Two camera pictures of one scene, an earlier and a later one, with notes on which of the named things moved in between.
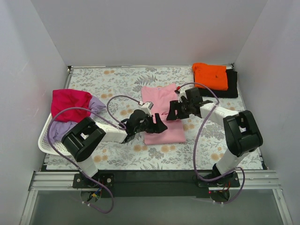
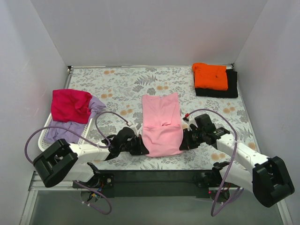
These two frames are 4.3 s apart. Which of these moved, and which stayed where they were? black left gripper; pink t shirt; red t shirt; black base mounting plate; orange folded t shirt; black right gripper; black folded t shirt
Moved: black left gripper; black right gripper; pink t shirt
Stayed: black folded t shirt; red t shirt; black base mounting plate; orange folded t shirt
